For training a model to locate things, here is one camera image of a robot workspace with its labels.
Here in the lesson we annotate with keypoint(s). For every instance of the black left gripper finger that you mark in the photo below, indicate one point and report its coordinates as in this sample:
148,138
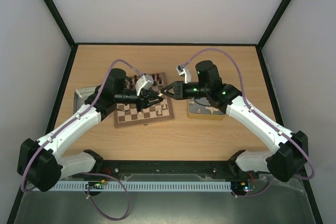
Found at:
152,94
148,102

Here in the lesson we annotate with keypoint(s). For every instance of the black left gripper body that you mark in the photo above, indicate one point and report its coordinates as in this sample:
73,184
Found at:
121,98

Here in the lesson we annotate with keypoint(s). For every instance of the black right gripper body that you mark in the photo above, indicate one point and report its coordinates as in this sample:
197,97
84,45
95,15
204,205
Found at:
178,90

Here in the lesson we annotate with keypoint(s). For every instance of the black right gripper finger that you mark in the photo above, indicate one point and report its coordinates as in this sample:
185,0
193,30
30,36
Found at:
171,93
173,87

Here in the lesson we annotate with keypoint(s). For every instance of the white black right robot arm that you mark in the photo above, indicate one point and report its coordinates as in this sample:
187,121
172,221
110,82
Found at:
287,151

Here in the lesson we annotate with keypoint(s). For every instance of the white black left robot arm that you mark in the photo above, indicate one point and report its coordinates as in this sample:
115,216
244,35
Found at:
53,145

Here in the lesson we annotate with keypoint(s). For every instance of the wooden chess board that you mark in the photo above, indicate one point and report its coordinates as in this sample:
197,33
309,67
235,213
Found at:
127,115

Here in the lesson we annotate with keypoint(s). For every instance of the gold metal tin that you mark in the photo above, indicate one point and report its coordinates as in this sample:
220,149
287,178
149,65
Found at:
194,104

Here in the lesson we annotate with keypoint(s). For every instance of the silver tin lid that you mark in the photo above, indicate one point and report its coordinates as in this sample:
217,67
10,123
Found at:
80,95

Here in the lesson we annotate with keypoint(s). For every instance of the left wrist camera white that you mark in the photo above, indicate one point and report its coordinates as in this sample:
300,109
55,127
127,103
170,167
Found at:
145,82

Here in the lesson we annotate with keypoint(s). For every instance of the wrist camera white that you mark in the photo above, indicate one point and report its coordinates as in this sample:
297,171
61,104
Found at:
145,82
184,72

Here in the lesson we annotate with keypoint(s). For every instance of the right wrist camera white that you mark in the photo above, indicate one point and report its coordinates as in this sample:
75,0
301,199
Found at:
184,72

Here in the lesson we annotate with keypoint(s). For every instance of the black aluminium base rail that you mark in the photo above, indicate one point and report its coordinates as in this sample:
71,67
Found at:
168,167

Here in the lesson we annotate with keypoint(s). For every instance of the light blue cable duct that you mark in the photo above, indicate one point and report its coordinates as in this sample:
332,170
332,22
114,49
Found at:
143,186

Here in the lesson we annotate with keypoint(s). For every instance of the black frame post right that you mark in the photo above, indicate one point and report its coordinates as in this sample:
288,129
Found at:
273,23

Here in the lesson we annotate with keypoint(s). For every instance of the black frame post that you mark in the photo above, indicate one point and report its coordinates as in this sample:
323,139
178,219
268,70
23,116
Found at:
273,23
60,22

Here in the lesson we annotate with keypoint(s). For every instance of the black frame post left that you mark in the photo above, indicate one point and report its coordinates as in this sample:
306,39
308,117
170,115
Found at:
60,22

